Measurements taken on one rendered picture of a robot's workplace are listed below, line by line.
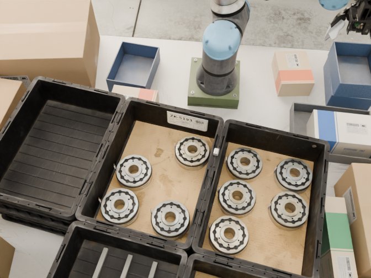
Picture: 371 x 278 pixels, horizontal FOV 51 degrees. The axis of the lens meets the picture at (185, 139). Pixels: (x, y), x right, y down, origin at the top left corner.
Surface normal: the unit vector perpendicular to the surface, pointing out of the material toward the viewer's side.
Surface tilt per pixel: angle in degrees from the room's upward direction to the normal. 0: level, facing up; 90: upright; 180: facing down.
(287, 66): 0
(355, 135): 0
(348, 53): 90
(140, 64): 0
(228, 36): 10
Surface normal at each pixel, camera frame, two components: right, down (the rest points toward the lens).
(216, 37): -0.04, -0.38
